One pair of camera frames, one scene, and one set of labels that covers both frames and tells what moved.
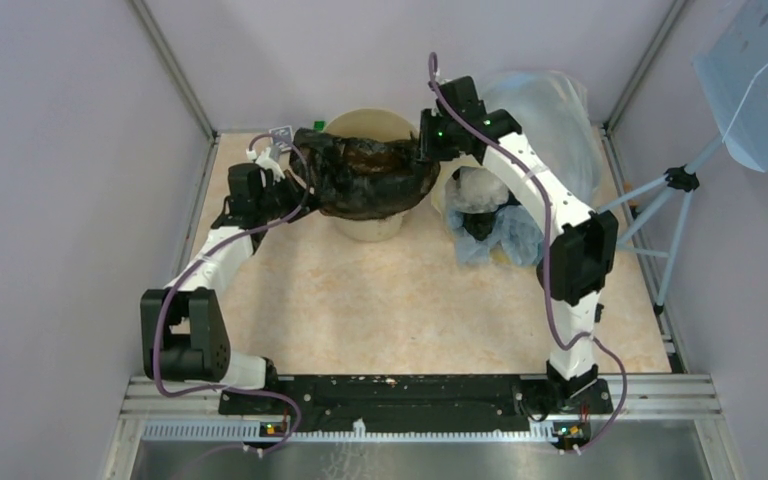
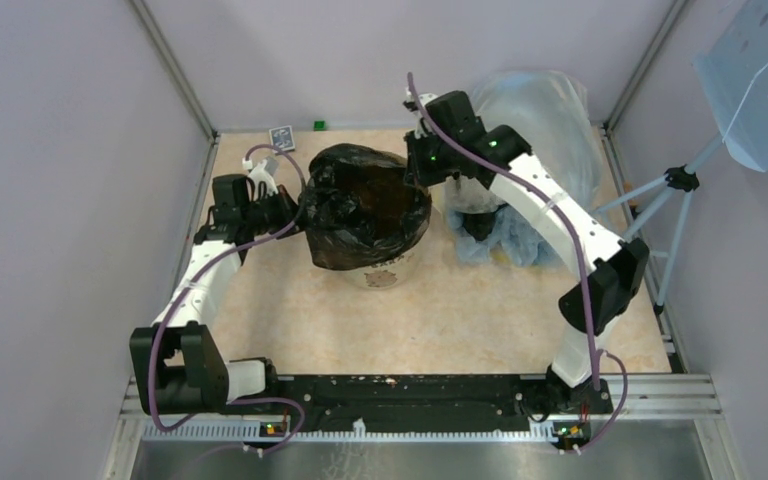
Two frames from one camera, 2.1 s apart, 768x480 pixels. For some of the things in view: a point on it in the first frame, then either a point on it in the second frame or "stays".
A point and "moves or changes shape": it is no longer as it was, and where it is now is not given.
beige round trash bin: [372, 123] -> [391, 273]
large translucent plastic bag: [557, 122] stays
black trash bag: [359, 179] moves or changes shape
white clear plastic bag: [476, 191] stays
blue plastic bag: [516, 229] stays
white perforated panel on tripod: [753, 76] stays
